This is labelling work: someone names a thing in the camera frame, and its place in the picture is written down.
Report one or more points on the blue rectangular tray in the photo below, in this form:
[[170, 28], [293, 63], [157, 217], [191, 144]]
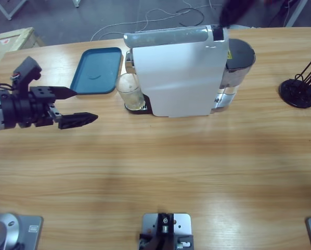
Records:
[[98, 70]]

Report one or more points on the white capsule coffee machine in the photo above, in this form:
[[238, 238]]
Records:
[[176, 78]]

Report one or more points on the black capsule holder with rods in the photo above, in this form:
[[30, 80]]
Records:
[[290, 91]]

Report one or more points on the clear drinking glass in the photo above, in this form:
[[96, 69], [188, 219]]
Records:
[[130, 88]]

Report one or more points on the white metal frame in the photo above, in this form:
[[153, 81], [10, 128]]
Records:
[[8, 16]]

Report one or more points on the wooden crate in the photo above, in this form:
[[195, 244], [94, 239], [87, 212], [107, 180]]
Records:
[[15, 39]]

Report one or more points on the clear water tank black lid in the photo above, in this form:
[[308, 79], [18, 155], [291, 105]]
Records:
[[240, 54]]

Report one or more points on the grey camera mount dark post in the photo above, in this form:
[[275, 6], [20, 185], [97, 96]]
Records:
[[181, 221]]

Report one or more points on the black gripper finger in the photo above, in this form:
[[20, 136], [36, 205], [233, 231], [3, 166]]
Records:
[[54, 93], [77, 120], [234, 10]]

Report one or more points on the white slanted frame bar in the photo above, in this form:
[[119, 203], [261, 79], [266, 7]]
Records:
[[297, 13]]

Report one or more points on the white foot plate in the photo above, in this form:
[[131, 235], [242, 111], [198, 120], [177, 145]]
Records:
[[242, 26]]

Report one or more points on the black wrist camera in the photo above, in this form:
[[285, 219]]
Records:
[[28, 69]]

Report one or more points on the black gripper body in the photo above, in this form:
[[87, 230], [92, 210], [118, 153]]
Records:
[[23, 112]]

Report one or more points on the short white leg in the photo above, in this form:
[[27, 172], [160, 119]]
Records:
[[77, 3]]

